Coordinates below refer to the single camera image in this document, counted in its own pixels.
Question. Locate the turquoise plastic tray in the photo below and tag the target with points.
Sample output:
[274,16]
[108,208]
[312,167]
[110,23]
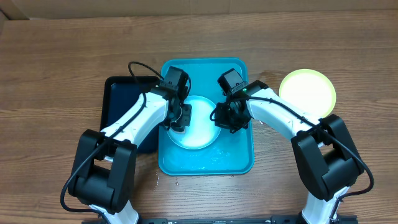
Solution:
[229,154]

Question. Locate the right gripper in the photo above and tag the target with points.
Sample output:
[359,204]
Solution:
[224,122]

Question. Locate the light blue plate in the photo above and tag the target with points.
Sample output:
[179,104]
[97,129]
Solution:
[202,131]

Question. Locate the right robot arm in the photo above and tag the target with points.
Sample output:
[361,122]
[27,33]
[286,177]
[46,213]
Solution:
[326,157]

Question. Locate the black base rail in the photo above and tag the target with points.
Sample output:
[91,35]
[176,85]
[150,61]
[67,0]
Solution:
[276,219]

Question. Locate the black water tray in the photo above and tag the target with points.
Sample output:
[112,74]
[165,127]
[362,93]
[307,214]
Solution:
[120,94]

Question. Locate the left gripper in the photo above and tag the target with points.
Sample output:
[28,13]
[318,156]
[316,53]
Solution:
[186,119]

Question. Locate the yellow-green plate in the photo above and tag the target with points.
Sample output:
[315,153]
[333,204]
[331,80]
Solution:
[310,91]

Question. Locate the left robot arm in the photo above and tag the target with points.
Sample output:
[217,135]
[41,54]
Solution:
[103,170]

